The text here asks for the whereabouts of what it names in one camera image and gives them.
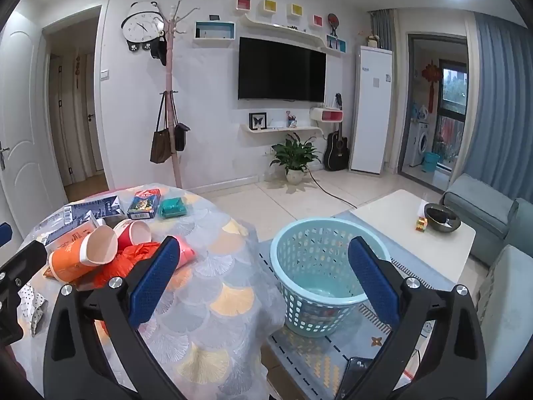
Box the black floor cable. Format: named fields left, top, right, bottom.
left=306, top=167, right=359, bottom=210

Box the white door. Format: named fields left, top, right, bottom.
left=0, top=8, right=69, bottom=234

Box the panda wall clock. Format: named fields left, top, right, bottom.
left=122, top=1, right=165, bottom=52

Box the white washing machine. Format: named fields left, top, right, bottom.
left=410, top=121, right=434, bottom=167

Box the black wall television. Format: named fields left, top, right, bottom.
left=238, top=37, right=327, bottom=103

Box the pink cup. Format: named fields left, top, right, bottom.
left=177, top=237, right=196, bottom=268

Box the green potted plant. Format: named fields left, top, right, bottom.
left=270, top=132, right=321, bottom=185

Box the grey blue sofa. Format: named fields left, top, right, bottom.
left=441, top=174, right=533, bottom=396

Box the brown tote bag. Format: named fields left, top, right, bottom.
left=150, top=92, right=172, bottom=164

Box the blue tiger print box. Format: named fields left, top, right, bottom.
left=127, top=189, right=161, bottom=220

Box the white and red wall box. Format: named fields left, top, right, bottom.
left=310, top=107, right=344, bottom=122

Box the white standing air conditioner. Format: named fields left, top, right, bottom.
left=349, top=46, right=393, bottom=174

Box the black hanging bag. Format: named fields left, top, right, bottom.
left=151, top=35, right=168, bottom=66

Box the black phone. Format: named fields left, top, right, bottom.
left=335, top=356, right=375, bottom=400

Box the white coffee table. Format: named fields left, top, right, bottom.
left=352, top=189, right=476, bottom=284

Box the large blue lined box shelf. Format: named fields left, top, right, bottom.
left=194, top=21, right=237, bottom=46

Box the orange plastic bag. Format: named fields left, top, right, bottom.
left=94, top=242, right=157, bottom=290

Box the black acoustic guitar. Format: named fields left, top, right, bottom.
left=324, top=94, right=349, bottom=171

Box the orange paper cup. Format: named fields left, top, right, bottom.
left=49, top=225, right=119, bottom=281

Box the dark bowl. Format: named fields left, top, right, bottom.
left=422, top=203, right=462, bottom=232

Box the navy and white carton box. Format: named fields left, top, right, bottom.
left=35, top=197, right=122, bottom=246

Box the green packet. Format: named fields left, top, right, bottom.
left=160, top=197, right=188, bottom=218

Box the small black shoulder bag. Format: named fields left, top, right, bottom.
left=174, top=92, right=191, bottom=151

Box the red knot decoration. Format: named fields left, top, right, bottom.
left=421, top=60, right=441, bottom=113

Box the red and white paper cup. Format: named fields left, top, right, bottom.
left=113, top=219, right=153, bottom=255

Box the long white curved wall shelf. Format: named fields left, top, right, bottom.
left=245, top=12, right=346, bottom=55

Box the low white wall shelf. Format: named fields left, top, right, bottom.
left=242, top=124, right=319, bottom=135

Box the fan pattern tablecloth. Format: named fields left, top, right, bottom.
left=8, top=182, right=288, bottom=400

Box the wooden coat rack with bags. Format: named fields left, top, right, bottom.
left=160, top=0, right=201, bottom=188

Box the light blue plastic basket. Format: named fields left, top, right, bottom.
left=270, top=218, right=392, bottom=338

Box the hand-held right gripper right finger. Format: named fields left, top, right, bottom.
left=345, top=237, right=487, bottom=400

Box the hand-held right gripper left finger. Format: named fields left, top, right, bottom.
left=43, top=235, right=184, bottom=400

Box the polka dot paper wrapper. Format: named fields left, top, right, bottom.
left=17, top=285, right=50, bottom=337

